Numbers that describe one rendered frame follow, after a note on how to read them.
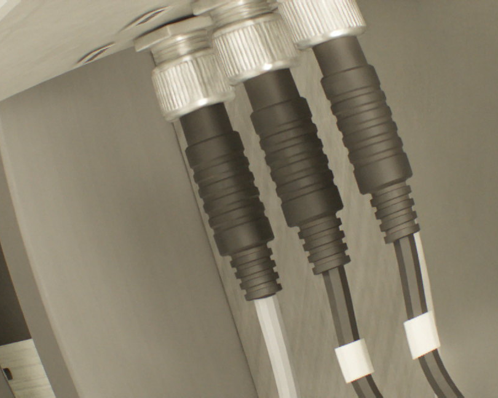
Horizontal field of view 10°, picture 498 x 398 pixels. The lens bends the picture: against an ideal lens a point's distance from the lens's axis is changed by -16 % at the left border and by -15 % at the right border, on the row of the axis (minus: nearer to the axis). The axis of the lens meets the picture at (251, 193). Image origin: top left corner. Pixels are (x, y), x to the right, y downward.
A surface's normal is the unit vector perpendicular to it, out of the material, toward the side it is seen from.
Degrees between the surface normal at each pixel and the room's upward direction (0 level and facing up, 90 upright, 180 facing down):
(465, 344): 90
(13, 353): 27
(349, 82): 49
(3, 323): 39
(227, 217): 55
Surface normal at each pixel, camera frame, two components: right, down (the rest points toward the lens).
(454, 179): -0.88, 0.28
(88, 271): 0.37, -0.07
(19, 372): 0.27, -0.42
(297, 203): -0.46, 0.11
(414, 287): 0.00, 0.04
